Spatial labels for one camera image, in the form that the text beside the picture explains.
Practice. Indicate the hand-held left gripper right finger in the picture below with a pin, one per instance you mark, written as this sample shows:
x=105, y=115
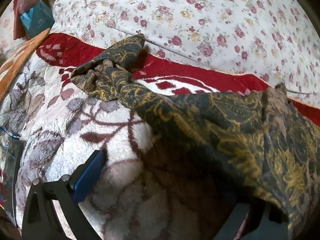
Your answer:
x=238, y=213

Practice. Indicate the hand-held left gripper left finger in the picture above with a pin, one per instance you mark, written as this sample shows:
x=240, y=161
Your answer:
x=93, y=170

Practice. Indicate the dark gold patterned cloth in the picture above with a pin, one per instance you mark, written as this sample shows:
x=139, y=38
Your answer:
x=225, y=120

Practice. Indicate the red white fleece blanket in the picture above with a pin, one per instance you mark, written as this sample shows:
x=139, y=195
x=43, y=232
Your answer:
x=62, y=130

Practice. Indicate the orange cloth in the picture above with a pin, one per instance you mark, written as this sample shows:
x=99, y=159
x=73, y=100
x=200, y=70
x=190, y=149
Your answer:
x=20, y=55

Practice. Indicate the teal plastic bag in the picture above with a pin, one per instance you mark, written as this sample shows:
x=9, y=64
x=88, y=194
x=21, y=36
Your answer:
x=37, y=20

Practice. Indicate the red cloth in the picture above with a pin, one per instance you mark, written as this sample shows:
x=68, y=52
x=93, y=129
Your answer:
x=17, y=22

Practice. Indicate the white floral bed sheet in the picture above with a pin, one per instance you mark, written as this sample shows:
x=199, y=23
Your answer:
x=200, y=10

